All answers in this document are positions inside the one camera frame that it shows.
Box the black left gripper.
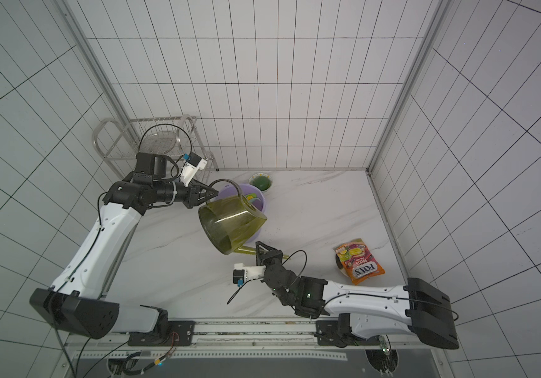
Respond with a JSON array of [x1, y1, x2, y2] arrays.
[[155, 178, 220, 209]]

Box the green transparent watering can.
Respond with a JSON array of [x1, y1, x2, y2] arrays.
[[198, 178, 267, 255]]

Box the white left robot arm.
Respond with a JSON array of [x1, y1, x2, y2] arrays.
[[30, 153, 218, 344]]

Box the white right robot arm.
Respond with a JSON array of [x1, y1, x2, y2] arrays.
[[198, 195, 459, 350]]

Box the purple plastic bucket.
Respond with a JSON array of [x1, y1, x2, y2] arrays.
[[209, 184, 267, 242]]

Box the metal strainer dish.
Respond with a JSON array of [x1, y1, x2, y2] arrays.
[[140, 130, 181, 155]]

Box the orange candy snack bag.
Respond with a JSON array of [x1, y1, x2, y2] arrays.
[[334, 239, 385, 285]]

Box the stainless steel dish rack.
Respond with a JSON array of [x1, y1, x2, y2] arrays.
[[92, 114, 219, 206]]

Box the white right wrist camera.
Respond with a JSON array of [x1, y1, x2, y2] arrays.
[[233, 263, 266, 287]]

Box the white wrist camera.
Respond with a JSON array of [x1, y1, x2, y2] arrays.
[[179, 153, 207, 187], [233, 263, 266, 287]]

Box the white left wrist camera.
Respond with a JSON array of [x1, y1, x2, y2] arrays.
[[179, 153, 207, 187]]

